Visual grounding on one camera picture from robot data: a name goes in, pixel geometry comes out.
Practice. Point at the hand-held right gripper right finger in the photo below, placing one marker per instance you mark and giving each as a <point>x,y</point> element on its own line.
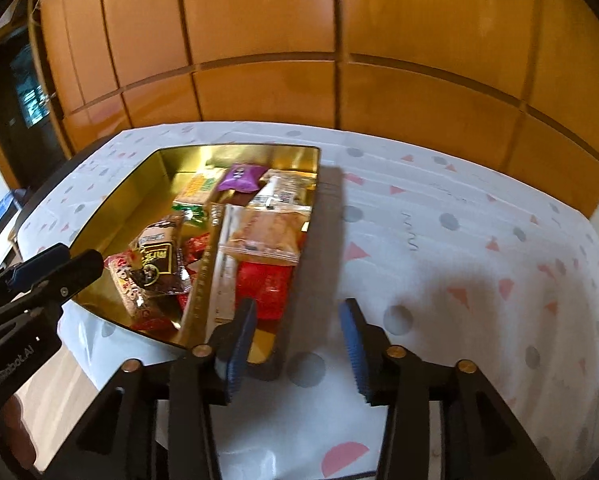
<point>354,350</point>

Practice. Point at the purple snack packet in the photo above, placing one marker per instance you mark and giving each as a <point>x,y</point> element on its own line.
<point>242,177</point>

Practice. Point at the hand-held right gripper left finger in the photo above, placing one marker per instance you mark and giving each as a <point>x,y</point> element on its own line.
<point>242,345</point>

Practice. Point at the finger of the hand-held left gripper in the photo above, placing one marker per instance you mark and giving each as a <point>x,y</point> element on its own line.
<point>74,272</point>
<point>34,265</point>

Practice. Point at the square red snack packet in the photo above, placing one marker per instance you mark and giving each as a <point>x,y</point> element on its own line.
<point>264,285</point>

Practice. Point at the green yellow cracker packet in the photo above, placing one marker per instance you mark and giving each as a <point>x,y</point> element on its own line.
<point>199,190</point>

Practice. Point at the dark rimmed table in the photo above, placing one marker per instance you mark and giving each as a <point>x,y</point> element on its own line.
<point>44,190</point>

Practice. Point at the long red snack bar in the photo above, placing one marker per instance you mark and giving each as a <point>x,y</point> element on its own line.
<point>194,250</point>

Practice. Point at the black box with gold lining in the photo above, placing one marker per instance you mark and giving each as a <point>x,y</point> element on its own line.
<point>129,200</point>

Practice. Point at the long rice cracker packet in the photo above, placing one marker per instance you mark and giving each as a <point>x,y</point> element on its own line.
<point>129,290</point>

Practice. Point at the dark brown snack packet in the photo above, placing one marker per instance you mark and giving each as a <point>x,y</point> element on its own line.
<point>157,260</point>

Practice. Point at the patterned white tablecloth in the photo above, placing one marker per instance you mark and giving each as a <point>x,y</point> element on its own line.
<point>454,260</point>

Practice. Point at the long gold white packet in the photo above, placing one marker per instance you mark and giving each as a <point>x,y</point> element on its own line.
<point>219,280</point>

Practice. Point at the clear pastry packet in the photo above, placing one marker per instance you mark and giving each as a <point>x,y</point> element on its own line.
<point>267,232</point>

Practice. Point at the yellow clear snack packet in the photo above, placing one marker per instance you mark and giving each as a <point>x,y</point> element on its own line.
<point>279,190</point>

